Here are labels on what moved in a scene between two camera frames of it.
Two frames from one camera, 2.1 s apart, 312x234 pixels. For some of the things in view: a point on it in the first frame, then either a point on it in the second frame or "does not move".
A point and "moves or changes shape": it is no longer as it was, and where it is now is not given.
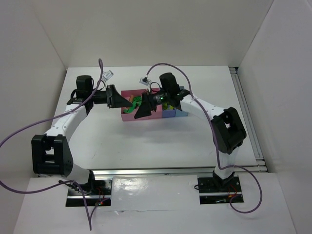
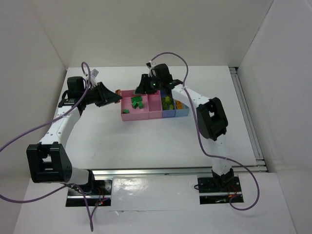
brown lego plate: [131, 98] moves or changes shape
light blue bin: [181, 113] does not move
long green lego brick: [137, 99] does not move
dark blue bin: [168, 113] does not move
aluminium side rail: [257, 151] does not move
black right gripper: [146, 101] → [145, 85]
